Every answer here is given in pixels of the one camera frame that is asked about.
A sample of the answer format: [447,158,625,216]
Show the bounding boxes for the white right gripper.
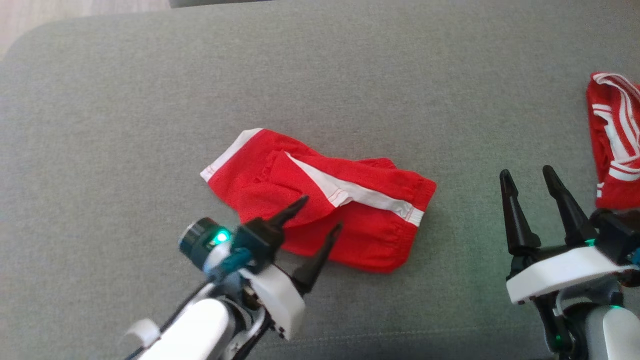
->
[499,165,640,305]

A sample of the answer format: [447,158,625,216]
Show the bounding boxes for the teal-plug left camera cable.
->
[125,247,254,360]

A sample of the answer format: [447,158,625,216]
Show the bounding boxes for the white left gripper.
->
[239,195,344,341]

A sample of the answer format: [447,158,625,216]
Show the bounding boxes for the large grey sofa seat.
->
[0,0,640,360]

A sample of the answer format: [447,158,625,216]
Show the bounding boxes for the red shorts with white stripe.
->
[199,127,438,275]

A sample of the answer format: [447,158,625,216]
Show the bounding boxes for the red jersey with black lettering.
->
[585,71,640,211]

